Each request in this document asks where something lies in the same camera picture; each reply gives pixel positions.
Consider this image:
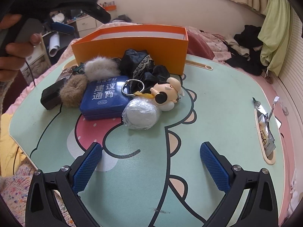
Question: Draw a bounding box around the brown tea carton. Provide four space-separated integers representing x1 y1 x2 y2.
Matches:
56 66 76 82

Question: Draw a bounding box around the white fur scrunchie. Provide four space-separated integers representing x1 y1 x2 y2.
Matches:
84 56 120 82

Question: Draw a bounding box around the brown fur scrunchie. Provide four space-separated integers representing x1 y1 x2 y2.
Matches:
59 74 88 108

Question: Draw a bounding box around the green toy car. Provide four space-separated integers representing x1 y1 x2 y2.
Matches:
41 63 84 110

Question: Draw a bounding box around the black fabric pouch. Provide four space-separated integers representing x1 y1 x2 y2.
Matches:
119 49 170 94

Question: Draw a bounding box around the blue tin box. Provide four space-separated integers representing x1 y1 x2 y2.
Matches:
80 76 132 120

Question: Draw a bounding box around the cartoon figure keychain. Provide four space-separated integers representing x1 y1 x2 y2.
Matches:
121 77 185 111

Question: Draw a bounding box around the person's left hand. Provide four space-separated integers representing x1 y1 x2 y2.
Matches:
0 14 43 83

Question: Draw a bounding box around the orange desk organizer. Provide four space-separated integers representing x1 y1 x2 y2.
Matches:
104 5 117 11

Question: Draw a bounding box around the rolled white paper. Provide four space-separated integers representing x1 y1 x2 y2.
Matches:
49 32 60 57

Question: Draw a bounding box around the white drawer cabinet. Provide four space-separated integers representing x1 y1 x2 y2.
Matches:
76 15 103 37

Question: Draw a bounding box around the snack wrapper in slot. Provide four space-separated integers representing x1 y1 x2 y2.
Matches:
252 97 276 157

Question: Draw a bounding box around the orange cardboard box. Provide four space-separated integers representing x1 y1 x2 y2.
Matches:
72 25 188 75

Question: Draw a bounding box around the pink floral quilt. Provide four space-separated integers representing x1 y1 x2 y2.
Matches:
106 19 233 63

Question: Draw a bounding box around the black clothes pile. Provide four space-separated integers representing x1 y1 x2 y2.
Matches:
223 25 265 76

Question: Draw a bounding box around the green hanging garment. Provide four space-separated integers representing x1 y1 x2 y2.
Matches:
258 0 292 76

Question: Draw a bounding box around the red corduroy pillow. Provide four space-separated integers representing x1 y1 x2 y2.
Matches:
187 31 215 60

